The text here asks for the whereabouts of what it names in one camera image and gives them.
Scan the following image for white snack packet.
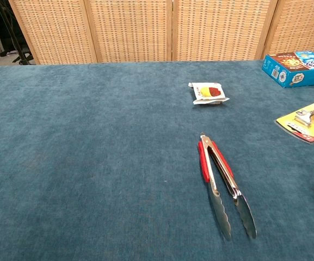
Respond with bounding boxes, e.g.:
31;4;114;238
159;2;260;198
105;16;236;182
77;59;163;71
188;82;230;105

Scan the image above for black tripod stand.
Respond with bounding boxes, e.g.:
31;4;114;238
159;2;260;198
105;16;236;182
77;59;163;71
0;0;35;66

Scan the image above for woven rattan folding screen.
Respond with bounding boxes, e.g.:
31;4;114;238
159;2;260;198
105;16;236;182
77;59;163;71
8;0;314;65

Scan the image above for blue cardboard snack box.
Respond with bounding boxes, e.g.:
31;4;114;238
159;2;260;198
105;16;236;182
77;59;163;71
262;51;314;89

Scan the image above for yellow blister pack with tool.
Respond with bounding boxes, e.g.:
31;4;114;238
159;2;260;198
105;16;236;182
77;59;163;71
275;101;314;145

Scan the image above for blue velvet tablecloth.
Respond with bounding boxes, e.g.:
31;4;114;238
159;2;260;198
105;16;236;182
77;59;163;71
0;57;314;261

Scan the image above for red-handled steel kitchen tongs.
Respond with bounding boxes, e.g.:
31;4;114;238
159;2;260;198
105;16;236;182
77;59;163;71
198;132;257;242

